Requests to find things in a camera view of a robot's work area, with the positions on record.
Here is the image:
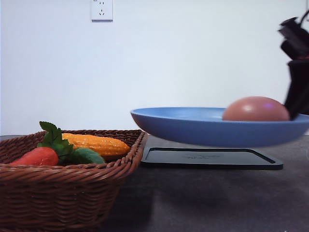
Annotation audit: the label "yellow toy corn cob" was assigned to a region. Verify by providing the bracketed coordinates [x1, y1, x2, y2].
[62, 133, 130, 155]

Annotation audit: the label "black rectangular tray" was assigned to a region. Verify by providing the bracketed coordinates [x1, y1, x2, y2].
[140, 147, 283, 171]

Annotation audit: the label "brown wicker basket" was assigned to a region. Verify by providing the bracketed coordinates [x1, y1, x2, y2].
[0, 130, 147, 232]

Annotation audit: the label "orange toy carrot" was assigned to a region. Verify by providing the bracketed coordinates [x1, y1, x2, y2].
[10, 147, 58, 166]

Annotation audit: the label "brown egg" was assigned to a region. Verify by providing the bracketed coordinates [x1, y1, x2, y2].
[222, 96, 290, 121]

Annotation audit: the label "green toy vegetable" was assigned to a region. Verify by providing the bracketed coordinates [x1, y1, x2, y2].
[70, 147, 105, 163]

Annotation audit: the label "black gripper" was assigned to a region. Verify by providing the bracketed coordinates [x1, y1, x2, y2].
[277, 10, 309, 121]

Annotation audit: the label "green carrot leaves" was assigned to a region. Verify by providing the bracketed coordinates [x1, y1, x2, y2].
[37, 121, 73, 160]

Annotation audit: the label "white wall power socket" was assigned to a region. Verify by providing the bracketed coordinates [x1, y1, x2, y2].
[91, 0, 113, 23]

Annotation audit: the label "blue round plate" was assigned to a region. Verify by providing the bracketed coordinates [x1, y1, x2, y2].
[131, 107, 309, 147]

